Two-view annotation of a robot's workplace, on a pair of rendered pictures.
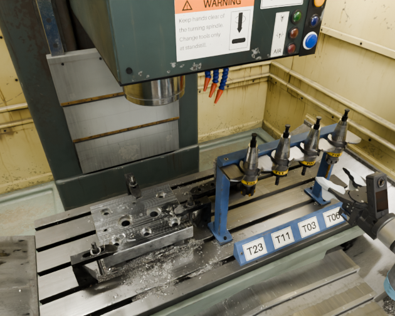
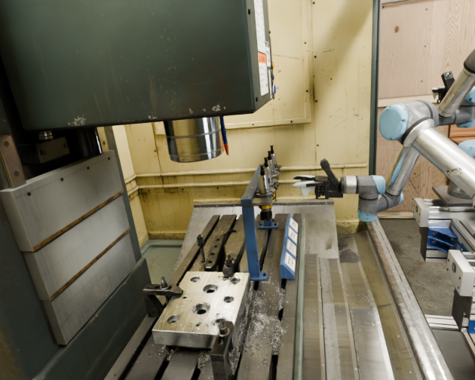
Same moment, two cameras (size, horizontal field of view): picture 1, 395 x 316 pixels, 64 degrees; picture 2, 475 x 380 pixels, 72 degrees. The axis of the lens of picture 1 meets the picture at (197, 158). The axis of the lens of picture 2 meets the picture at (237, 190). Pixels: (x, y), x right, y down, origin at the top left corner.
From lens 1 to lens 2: 0.80 m
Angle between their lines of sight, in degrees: 48
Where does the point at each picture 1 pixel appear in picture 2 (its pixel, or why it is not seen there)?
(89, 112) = (61, 250)
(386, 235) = (350, 185)
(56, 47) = (18, 176)
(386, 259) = (322, 240)
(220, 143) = not seen: hidden behind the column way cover
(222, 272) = (292, 289)
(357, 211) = (327, 186)
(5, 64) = not seen: outside the picture
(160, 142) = (122, 263)
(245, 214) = not seen: hidden behind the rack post
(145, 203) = (194, 290)
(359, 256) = (311, 250)
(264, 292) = (309, 295)
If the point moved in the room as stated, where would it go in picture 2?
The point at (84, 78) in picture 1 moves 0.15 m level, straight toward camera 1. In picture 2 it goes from (51, 206) to (93, 206)
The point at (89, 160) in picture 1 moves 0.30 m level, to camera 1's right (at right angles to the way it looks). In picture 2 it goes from (68, 320) to (145, 271)
